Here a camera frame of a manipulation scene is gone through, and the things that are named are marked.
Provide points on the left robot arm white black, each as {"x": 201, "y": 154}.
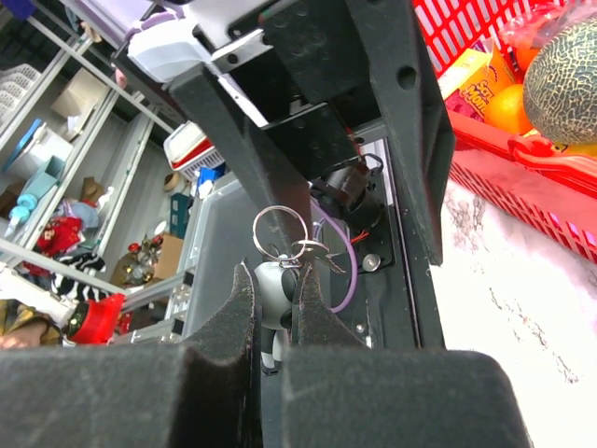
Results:
{"x": 167, "y": 42}

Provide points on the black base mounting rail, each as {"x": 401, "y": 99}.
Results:
{"x": 384, "y": 294}

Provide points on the orange fruit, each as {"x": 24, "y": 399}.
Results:
{"x": 506, "y": 111}

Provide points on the orange snack box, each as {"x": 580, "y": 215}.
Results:
{"x": 471, "y": 82}

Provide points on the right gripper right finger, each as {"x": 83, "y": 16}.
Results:
{"x": 319, "y": 392}

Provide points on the green netted melon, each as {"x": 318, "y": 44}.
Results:
{"x": 559, "y": 88}

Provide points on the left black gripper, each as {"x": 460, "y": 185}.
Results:
{"x": 302, "y": 65}

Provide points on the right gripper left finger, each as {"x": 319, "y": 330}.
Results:
{"x": 220, "y": 394}

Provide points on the red plastic shopping basket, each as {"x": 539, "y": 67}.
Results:
{"x": 520, "y": 175}

